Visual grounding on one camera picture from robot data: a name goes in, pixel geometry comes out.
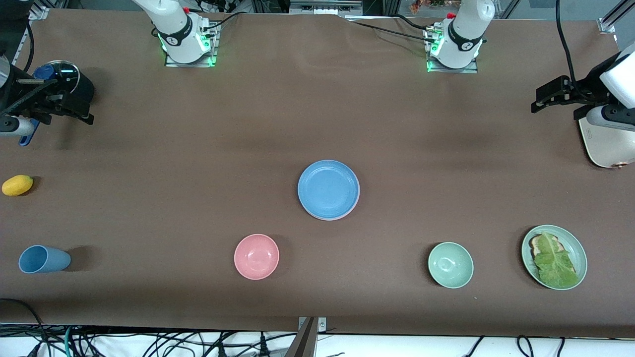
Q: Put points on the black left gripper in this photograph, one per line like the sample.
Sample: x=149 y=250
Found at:
x=589 y=85

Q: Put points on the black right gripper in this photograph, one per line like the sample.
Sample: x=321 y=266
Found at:
x=20 y=92

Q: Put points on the blue plate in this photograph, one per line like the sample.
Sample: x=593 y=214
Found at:
x=328 y=188

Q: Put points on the pink plate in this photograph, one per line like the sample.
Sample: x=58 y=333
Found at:
x=328 y=219

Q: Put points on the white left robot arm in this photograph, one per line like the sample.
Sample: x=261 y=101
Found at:
x=464 y=29

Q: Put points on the glass lid blue knob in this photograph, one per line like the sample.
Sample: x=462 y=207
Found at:
x=67 y=74

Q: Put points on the cream toaster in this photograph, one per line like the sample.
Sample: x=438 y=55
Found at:
x=610 y=148

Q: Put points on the yellow lemon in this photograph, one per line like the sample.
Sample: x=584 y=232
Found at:
x=17 y=185

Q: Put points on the toasted bread slice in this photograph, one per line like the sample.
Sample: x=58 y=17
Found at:
x=536 y=243

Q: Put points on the green plate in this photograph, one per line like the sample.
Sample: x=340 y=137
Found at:
x=571 y=243

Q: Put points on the blue cup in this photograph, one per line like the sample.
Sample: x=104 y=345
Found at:
x=42 y=259

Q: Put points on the orange pink flowers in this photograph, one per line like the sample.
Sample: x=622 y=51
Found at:
x=421 y=6

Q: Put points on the green lettuce leaf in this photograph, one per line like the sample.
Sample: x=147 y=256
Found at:
x=553 y=263

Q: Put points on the small green bowl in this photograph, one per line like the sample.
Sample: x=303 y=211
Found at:
x=450 y=265

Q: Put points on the small pink bowl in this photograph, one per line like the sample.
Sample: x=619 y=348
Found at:
x=256 y=257

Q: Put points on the grey metal box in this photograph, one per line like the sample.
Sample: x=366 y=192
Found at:
x=322 y=7

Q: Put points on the aluminium frame profile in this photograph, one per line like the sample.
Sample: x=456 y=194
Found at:
x=607 y=26
x=38 y=13

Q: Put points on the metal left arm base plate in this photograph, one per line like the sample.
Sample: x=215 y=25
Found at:
x=454 y=71

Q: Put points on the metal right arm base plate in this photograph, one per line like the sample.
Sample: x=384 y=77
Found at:
x=211 y=59

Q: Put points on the small metal table bracket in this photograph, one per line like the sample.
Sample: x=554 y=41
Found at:
x=322 y=325

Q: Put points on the dark brown post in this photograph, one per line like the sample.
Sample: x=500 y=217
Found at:
x=302 y=344

